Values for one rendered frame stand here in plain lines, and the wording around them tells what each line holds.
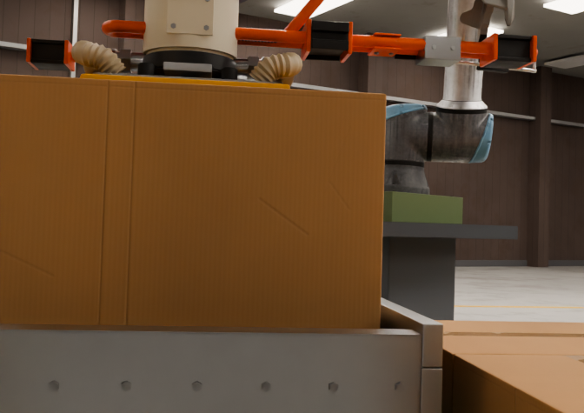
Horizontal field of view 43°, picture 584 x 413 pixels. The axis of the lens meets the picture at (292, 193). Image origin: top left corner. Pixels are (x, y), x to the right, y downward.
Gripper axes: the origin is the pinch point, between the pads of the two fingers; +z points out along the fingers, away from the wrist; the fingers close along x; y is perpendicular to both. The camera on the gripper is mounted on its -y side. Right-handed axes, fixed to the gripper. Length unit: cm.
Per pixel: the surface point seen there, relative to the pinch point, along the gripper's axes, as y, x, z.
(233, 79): 51, 12, 13
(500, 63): 0.1, 2.2, 5.7
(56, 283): 76, 23, 47
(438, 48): 13.0, 4.4, 4.0
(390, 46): 21.9, 4.0, 4.1
